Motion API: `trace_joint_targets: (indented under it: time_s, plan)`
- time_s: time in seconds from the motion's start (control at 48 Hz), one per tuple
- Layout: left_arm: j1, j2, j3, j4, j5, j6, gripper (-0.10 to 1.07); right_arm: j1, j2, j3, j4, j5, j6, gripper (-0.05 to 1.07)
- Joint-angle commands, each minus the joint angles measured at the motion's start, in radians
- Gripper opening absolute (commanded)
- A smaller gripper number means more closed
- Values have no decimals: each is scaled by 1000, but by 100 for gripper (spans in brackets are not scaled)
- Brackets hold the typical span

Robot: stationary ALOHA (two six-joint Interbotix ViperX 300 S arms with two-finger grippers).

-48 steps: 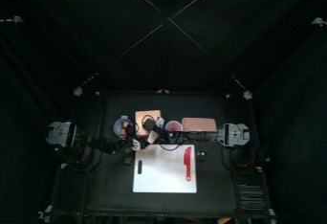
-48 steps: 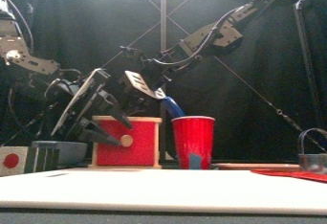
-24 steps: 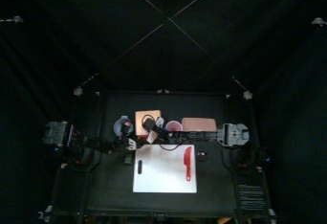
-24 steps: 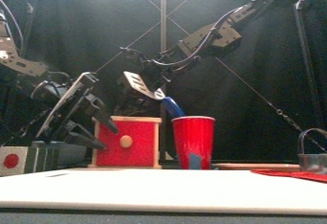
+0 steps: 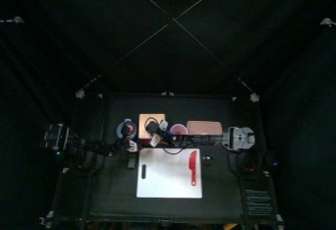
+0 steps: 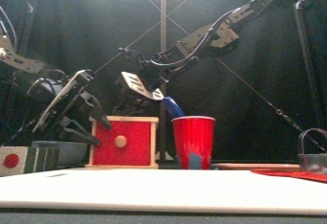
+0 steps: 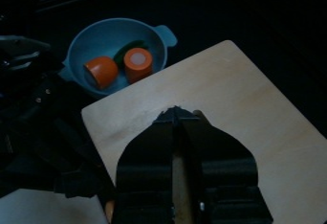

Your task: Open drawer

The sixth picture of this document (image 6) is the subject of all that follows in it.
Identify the black curved frame tube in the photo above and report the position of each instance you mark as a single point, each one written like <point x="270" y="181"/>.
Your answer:
<point x="303" y="58"/>

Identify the wooden drawer box frame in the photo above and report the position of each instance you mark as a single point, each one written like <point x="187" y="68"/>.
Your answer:
<point x="154" y="141"/>

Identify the red plastic cup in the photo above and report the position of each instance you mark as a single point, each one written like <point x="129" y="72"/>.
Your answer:
<point x="194" y="138"/>

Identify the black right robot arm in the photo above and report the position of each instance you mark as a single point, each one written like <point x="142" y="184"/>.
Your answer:
<point x="222" y="33"/>

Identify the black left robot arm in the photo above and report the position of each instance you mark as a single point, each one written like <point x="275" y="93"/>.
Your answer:
<point x="16" y="60"/>

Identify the white cutting board with slot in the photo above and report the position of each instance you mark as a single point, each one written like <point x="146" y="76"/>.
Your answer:
<point x="162" y="189"/>

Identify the red drawer with wooden knob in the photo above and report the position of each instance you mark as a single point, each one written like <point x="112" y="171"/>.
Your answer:
<point x="106" y="148"/>

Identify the pink flat tray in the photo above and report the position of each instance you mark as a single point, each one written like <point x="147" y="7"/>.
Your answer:
<point x="255" y="166"/>

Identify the left wrist camera mount plate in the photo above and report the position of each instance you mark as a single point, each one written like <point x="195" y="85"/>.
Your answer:
<point x="64" y="100"/>

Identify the white block with red dot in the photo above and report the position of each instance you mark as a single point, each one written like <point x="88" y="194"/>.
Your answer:
<point x="12" y="161"/>

